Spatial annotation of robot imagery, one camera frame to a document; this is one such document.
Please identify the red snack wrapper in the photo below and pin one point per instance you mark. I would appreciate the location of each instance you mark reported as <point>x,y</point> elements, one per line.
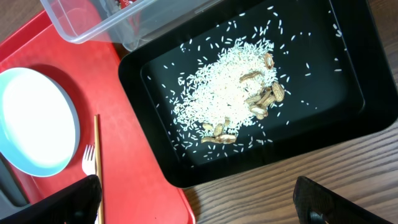
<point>123,3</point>

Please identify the clear plastic bin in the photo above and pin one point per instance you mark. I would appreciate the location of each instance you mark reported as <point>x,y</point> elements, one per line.
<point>78,21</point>

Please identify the grey dishwasher rack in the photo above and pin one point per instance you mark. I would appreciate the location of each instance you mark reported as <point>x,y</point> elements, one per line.
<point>13,198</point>

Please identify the light blue plate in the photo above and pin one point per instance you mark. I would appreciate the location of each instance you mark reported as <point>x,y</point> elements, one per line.
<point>40,130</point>

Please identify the red plastic tray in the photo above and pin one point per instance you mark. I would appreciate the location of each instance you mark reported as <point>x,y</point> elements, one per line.
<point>135,190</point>

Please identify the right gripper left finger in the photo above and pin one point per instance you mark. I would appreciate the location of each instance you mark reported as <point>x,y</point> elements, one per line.
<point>77,203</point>

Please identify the rice and peanut shells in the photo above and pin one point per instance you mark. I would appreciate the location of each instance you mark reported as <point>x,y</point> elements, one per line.
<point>260,76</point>

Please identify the black tray bin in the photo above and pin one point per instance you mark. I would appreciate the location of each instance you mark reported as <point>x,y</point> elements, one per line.
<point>371,101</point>

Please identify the wooden chopstick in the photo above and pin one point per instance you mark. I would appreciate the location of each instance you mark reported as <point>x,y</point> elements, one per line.
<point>98,167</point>

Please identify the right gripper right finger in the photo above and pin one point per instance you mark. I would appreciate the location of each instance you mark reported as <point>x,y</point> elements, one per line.
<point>316,204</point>

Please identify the white plastic fork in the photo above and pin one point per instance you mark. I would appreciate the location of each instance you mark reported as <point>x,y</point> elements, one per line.
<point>89,161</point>

